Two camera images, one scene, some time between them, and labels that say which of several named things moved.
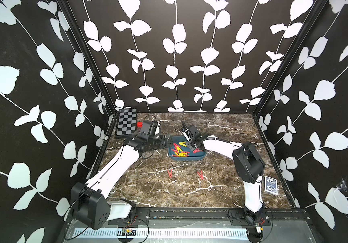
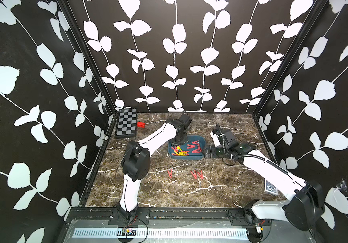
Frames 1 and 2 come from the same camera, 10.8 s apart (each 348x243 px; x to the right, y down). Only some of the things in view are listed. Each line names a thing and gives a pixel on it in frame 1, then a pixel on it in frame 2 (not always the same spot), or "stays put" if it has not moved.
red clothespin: (201, 174) stays put
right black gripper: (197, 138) to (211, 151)
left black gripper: (163, 144) to (173, 143)
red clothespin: (170, 173) stays put
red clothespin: (197, 150) stays put
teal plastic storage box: (179, 150) stays put
